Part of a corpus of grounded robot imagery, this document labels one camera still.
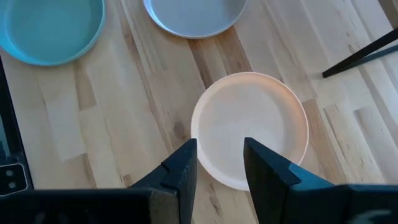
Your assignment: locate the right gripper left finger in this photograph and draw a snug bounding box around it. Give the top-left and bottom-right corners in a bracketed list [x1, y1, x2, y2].
[129, 138, 198, 224]

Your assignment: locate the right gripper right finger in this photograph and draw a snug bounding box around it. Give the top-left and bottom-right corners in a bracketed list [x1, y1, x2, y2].
[243, 137, 349, 224]

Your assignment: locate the peach plate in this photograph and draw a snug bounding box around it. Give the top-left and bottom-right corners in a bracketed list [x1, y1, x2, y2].
[190, 72, 310, 192]

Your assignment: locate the beige plate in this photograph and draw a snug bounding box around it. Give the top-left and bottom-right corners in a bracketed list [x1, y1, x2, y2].
[142, 0, 249, 40]

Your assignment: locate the light green plate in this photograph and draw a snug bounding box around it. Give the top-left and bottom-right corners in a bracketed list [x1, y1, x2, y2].
[0, 0, 106, 67]

